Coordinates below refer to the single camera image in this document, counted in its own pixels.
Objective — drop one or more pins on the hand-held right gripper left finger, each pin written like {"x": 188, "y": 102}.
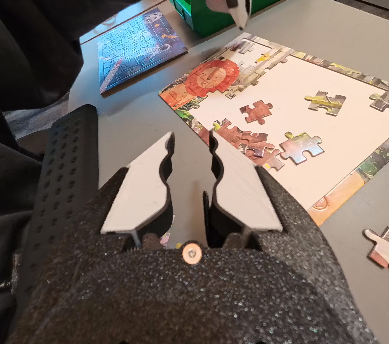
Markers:
{"x": 139, "y": 198}

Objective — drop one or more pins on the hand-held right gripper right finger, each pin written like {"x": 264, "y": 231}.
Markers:
{"x": 246, "y": 198}

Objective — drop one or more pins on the grey striped edge puzzle piece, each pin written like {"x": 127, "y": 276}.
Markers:
{"x": 243, "y": 46}

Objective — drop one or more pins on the brown trunk puzzle piece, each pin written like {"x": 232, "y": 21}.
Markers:
{"x": 256, "y": 142}

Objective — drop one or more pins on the assembled brown trunk pieces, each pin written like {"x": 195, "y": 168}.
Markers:
{"x": 231, "y": 134}

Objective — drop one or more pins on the assembled grey branch pieces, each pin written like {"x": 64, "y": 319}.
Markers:
{"x": 267, "y": 58}

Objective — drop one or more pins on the pale grey-green puzzle piece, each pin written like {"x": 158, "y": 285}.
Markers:
{"x": 249, "y": 78}

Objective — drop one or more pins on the lion puzzle tray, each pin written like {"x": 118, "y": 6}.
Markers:
{"x": 304, "y": 82}

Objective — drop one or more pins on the green and grey puzzle piece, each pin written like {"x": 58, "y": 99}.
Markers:
{"x": 326, "y": 102}

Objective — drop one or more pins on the pile of puzzle pieces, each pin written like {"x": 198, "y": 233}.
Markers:
{"x": 380, "y": 246}

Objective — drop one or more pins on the grey desk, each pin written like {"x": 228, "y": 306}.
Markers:
{"x": 304, "y": 16}

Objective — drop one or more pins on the brown and green puzzle piece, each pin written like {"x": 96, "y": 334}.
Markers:
{"x": 301, "y": 146}

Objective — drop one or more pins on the black perforated board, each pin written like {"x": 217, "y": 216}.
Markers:
{"x": 67, "y": 167}

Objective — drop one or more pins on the assembled lion puzzle pieces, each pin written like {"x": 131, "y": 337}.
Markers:
{"x": 209, "y": 76}

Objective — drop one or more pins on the reddish brown puzzle piece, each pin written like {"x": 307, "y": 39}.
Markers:
{"x": 256, "y": 111}

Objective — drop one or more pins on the white and green puzzle piece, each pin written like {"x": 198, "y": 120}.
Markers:
{"x": 232, "y": 92}

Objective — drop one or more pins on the dark blue puzzle board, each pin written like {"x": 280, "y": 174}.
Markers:
{"x": 136, "y": 49}

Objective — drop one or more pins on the grey teal corner puzzle piece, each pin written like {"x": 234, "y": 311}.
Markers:
{"x": 380, "y": 102}

